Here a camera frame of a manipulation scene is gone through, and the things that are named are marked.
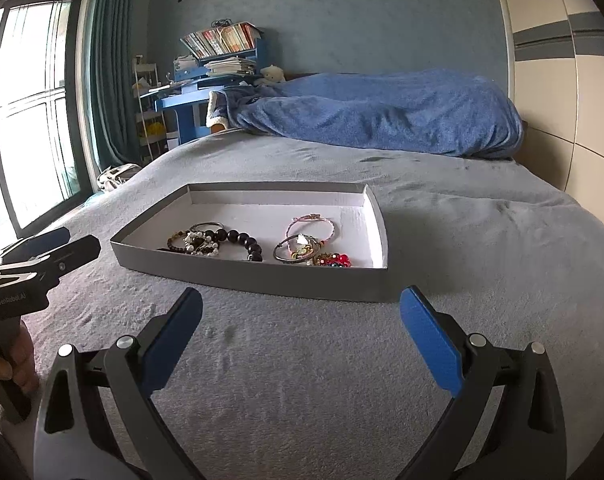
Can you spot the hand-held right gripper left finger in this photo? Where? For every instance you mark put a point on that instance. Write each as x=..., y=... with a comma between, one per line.
x=174, y=340

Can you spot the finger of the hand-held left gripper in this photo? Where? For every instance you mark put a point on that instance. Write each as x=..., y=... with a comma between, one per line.
x=71, y=255
x=41, y=242

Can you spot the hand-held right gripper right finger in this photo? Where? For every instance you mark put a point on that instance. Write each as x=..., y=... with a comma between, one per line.
x=429, y=340

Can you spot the thin silver bangle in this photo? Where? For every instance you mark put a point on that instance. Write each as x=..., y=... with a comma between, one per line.
x=206, y=223

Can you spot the thin charm bangle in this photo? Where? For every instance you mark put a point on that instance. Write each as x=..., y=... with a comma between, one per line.
x=281, y=256

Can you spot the grey cardboard tray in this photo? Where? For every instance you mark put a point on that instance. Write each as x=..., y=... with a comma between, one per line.
x=262, y=210

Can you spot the person's left hand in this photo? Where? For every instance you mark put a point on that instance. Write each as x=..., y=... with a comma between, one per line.
x=26, y=360

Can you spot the grey bag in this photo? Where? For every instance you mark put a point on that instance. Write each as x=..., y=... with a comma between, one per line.
x=114, y=176

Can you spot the grey bedspread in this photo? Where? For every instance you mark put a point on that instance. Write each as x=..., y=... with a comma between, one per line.
x=482, y=240

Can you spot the dark framed window door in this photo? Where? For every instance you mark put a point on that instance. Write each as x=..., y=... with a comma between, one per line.
x=76, y=110

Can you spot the yellow bag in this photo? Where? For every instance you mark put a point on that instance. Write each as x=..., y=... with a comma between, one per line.
x=153, y=130

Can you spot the white shelf rack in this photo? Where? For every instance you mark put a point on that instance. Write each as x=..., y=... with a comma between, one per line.
x=146, y=105

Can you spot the teal curtain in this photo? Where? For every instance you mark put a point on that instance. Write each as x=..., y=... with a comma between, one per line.
x=116, y=85

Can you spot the blue desk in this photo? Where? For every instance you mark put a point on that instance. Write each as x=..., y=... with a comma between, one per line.
x=186, y=120

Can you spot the blue fleece blanket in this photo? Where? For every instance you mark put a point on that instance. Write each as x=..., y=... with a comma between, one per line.
x=382, y=110

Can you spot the stack of papers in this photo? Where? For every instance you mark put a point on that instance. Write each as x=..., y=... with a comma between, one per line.
x=231, y=66

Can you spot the beige grey wardrobe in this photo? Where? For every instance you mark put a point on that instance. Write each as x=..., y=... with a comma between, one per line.
x=547, y=110

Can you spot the row of books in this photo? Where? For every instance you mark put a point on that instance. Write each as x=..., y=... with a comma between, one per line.
x=216, y=40

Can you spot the white plush toy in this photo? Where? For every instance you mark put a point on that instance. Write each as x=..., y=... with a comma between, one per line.
x=272, y=75

